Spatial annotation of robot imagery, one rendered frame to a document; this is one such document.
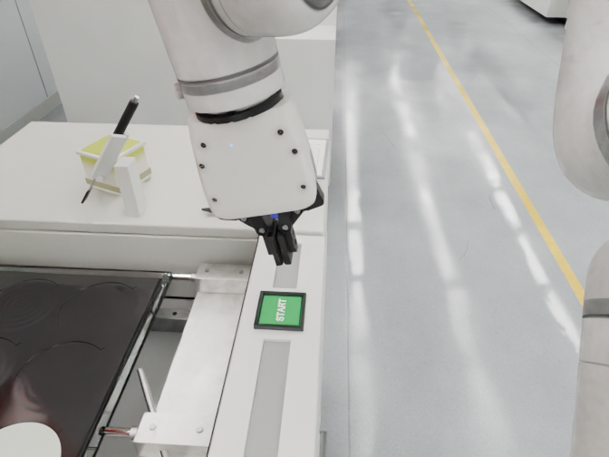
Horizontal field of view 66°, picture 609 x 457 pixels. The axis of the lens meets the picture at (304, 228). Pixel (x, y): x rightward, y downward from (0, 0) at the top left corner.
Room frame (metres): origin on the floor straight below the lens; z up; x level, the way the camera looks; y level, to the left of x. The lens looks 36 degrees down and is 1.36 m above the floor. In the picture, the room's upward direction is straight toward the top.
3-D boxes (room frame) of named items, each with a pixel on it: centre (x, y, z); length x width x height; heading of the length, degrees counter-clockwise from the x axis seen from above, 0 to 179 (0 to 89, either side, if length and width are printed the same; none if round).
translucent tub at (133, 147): (0.66, 0.30, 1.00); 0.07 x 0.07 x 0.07; 65
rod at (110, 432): (0.27, 0.19, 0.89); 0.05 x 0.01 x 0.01; 86
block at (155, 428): (0.26, 0.13, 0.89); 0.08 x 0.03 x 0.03; 86
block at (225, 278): (0.51, 0.12, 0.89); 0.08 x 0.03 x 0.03; 86
